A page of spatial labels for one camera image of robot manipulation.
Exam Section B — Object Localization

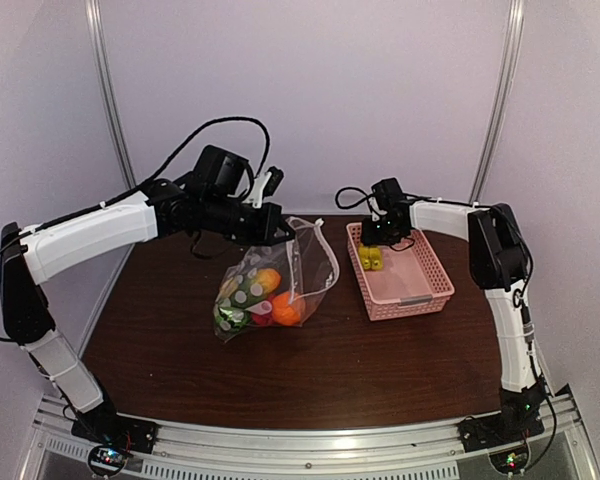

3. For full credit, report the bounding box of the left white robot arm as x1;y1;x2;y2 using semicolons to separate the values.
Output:
0;145;294;444

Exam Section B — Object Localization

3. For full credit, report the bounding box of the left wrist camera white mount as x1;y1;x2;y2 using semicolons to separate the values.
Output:
245;166;284;208

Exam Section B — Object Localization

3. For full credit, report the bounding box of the aluminium frame post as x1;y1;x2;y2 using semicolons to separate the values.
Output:
84;0;136;188
469;0;526;203

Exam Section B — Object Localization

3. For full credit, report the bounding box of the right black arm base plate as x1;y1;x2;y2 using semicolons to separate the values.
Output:
457;413;545;453

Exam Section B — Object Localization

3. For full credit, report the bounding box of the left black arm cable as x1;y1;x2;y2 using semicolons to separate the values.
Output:
79;117;272;221

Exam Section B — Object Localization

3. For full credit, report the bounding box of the round circuit board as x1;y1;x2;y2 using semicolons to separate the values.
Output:
489;446;530;476
87;445;130;476

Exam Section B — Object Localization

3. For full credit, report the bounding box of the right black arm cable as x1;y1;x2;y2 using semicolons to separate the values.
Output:
335;186;421;254

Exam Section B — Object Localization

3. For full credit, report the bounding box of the red toy apple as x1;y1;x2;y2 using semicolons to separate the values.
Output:
251;312;274;327

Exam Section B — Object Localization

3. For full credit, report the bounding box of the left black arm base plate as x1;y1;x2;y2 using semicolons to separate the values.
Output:
71;409;158;454

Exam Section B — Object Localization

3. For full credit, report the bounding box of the green toy watermelon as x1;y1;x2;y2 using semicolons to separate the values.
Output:
213;304;250;334

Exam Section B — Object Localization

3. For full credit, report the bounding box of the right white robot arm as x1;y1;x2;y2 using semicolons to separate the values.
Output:
362;178;546;442

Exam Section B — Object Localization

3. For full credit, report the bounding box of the left round circuit board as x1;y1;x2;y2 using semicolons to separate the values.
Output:
87;445;130;476

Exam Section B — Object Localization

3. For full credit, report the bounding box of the yellow toy banana bunch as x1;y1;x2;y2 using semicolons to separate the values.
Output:
358;244;384;271

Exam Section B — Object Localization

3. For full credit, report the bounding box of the left aluminium frame post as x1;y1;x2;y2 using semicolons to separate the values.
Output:
84;0;136;188

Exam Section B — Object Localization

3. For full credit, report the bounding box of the right round circuit board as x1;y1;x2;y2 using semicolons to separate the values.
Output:
489;446;530;476

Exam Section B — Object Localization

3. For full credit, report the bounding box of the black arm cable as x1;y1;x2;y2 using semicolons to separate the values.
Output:
335;186;421;254
79;117;272;221

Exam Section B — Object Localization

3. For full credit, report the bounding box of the clear zip top bag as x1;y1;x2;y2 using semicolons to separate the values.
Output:
212;217;340;342

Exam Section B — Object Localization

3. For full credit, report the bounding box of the front aluminium rail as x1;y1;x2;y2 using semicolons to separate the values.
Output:
19;384;600;480

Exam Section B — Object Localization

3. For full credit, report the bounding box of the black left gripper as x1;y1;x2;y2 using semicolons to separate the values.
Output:
201;192;296;246

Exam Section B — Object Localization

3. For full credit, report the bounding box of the pink perforated plastic basket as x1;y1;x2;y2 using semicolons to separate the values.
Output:
346;222;455;321

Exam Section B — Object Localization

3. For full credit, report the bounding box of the orange toy orange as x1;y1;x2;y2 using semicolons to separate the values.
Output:
271;291;305;327

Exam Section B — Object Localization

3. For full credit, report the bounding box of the green orange toy mango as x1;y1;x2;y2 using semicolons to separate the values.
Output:
218;268;281;305

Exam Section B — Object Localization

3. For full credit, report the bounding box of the right aluminium frame post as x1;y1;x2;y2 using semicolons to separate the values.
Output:
469;0;526;203

